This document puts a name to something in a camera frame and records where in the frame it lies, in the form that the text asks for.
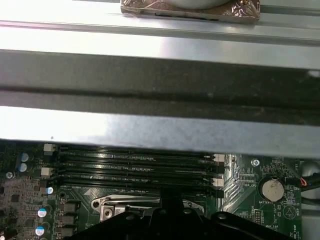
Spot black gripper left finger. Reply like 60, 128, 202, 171
63, 188, 173, 240

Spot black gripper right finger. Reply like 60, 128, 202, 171
171, 188, 296, 240

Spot metal socket cover frame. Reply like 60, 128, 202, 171
116, 202, 204, 218

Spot metal wire locking lever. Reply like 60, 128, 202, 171
101, 196, 161, 204

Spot CPU socket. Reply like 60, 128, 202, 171
90, 197, 205, 223

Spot RAM slot white clips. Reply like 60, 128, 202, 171
40, 166, 225, 188
42, 143, 225, 163

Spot green motherboard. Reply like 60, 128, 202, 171
0, 142, 303, 240

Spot silver coin battery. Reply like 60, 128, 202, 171
261, 177, 285, 203

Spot grey metal PC case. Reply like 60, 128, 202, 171
0, 48, 320, 240

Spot thick black cable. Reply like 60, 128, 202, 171
299, 172, 320, 193

